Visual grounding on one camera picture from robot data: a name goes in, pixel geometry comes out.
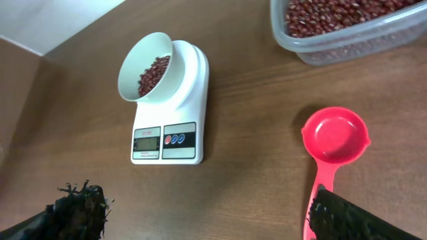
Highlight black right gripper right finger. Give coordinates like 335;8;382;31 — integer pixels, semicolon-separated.
308;186;420;240

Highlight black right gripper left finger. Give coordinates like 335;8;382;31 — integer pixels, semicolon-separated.
1;181;111;240

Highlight red plastic measuring scoop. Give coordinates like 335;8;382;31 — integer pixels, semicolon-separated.
301;106;372;240

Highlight white digital kitchen scale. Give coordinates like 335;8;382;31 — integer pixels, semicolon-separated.
131;40;209;165

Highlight white plastic bowl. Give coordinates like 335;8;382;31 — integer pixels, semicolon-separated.
117;32;185;104

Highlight clear plastic bean container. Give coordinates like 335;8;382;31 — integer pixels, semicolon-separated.
270;0;426;65

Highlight red adzuki beans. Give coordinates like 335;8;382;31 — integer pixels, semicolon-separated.
137;0;424;98

